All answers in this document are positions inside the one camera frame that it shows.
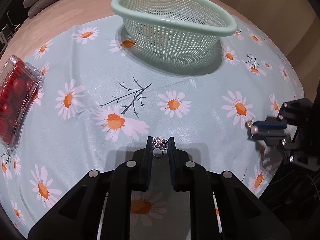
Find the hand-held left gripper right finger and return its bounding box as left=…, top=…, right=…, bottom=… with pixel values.
left=168, top=136, right=292, bottom=240

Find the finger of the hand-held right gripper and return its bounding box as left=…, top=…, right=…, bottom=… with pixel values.
left=251, top=98, right=313, bottom=131
left=247, top=129, right=300, bottom=164

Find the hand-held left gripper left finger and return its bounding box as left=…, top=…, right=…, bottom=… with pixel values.
left=27, top=136, right=154, bottom=240

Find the pearl earring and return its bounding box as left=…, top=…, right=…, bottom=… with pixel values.
left=246, top=117, right=259, bottom=134

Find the silver flower ring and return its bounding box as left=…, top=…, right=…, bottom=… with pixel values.
left=152, top=137, right=169, bottom=158

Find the green plastic colander basket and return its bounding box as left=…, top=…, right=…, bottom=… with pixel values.
left=111, top=0, right=237, bottom=63

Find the daisy print blanket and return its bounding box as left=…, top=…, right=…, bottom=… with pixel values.
left=0, top=13, right=307, bottom=240

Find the beige curtain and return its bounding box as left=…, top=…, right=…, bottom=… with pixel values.
left=282, top=0, right=320, bottom=60

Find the clear box of cherry tomatoes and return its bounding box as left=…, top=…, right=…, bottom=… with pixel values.
left=0, top=55, right=46, bottom=151

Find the beige bedspread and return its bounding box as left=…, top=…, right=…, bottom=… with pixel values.
left=0, top=0, right=304, bottom=67

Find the small white appliance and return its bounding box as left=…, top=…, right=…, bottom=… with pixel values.
left=0, top=24, right=16, bottom=44

